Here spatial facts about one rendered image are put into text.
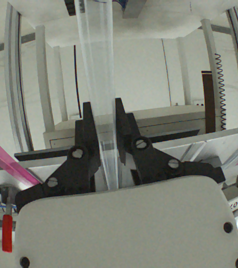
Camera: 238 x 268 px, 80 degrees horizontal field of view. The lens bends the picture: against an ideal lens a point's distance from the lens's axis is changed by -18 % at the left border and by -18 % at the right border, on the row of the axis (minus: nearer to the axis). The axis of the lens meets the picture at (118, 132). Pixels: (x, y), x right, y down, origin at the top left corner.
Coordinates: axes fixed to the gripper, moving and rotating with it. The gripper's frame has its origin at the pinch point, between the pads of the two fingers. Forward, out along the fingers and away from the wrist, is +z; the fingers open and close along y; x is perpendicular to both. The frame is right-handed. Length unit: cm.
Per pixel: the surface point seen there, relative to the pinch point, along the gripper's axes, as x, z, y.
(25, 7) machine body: 10.4, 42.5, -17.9
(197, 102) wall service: -107, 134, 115
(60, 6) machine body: 7.6, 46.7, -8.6
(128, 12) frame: 3.2, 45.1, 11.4
